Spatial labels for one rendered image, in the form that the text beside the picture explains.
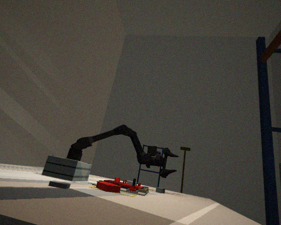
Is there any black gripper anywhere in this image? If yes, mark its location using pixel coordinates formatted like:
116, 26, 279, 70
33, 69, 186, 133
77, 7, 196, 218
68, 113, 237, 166
154, 148, 178, 178

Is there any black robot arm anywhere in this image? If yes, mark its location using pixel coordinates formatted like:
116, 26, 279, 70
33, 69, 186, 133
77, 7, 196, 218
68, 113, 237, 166
67, 125, 162, 168

